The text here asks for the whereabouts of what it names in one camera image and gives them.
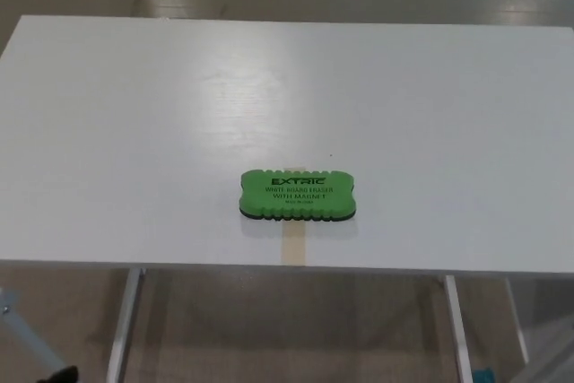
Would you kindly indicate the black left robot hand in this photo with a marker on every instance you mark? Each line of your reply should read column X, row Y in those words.
column 63, row 375

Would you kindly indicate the green whiteboard eraser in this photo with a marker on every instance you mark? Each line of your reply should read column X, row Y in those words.
column 297, row 197

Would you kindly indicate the grey-blue metal stand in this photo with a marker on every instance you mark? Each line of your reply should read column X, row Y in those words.
column 27, row 338

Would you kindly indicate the white table leg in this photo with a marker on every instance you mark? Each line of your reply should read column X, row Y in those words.
column 518, row 324
column 458, row 329
column 125, row 324

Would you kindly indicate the teal textured object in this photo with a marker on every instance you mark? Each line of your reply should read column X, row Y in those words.
column 484, row 376

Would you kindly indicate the grey metal frame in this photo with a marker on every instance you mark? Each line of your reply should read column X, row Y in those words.
column 547, row 347

